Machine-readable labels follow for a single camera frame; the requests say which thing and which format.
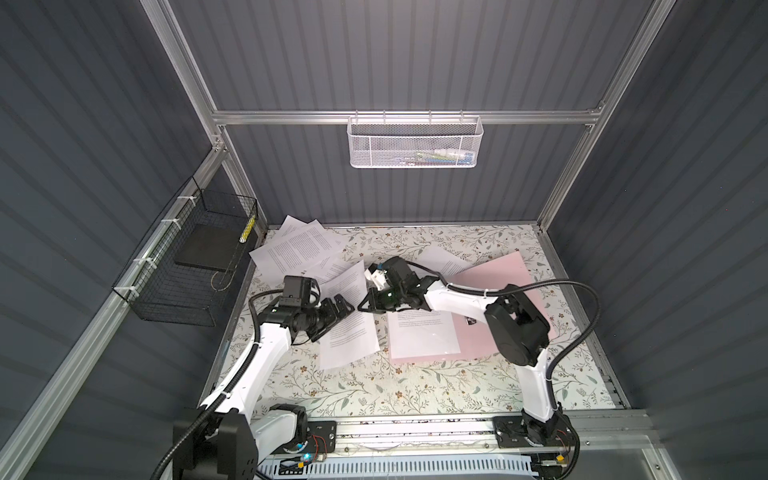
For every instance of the white vented cable duct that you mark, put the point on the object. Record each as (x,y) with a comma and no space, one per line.
(401,467)

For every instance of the pink file folder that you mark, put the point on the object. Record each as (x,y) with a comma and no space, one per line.
(475,341)

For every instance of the yellow marker pen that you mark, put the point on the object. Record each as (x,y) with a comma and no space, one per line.
(247,229)

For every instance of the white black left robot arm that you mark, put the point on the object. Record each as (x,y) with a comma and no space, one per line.
(220,439)

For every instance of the black wire basket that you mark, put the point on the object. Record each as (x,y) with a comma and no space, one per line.
(158,290)

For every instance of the pens in white basket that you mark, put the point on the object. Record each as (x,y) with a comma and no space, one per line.
(441,157)

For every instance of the floral patterned table mat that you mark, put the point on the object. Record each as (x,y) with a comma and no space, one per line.
(373,386)

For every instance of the black foam pad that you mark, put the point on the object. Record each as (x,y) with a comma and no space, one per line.
(210,248)

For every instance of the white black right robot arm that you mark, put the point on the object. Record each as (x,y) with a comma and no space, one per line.
(520,330)

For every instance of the white wire mesh basket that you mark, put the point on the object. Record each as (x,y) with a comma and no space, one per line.
(381,146)

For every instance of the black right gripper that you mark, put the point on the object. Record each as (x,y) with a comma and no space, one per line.
(373,297)

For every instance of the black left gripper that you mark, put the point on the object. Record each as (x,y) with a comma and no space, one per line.
(331,316)

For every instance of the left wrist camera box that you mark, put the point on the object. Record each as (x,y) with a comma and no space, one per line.
(300,292)

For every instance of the horizontal aluminium frame bar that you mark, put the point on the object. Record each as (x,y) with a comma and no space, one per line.
(337,117)

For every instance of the aluminium corner frame post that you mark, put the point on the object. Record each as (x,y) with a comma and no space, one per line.
(170,33)

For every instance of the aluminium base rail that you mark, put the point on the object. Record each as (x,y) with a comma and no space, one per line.
(475,433)

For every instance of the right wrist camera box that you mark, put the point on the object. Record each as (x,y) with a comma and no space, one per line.
(377,274)

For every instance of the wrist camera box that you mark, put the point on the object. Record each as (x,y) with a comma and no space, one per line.
(300,292)
(377,274)

